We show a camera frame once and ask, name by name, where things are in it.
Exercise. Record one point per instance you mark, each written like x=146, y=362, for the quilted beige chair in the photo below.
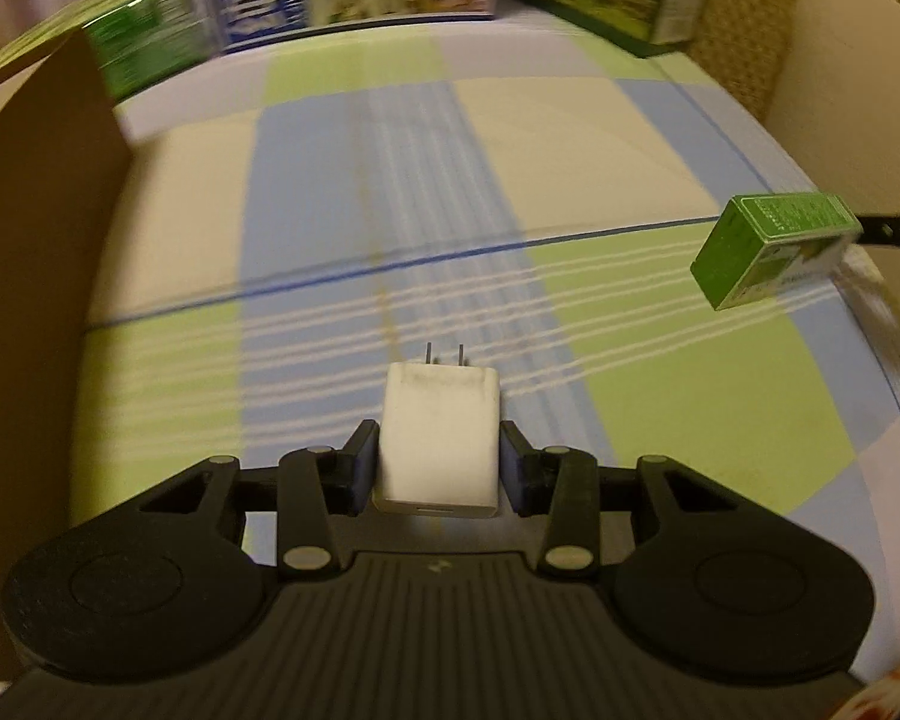
x=750, y=22

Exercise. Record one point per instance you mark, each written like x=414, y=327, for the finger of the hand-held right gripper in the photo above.
x=896, y=230

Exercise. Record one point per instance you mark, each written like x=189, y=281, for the small green box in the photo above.
x=772, y=247

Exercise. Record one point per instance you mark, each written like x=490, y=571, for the brown cardboard box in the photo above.
x=30, y=315

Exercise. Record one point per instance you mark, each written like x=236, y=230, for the checked tablecloth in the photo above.
x=495, y=165

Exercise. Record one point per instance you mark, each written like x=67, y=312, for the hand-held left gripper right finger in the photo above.
x=514, y=472

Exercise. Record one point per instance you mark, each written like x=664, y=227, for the white plug adapter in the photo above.
x=439, y=442

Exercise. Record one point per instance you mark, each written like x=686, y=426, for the green tissue pack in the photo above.
x=135, y=30

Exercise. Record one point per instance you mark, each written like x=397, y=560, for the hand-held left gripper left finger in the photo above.
x=364, y=469

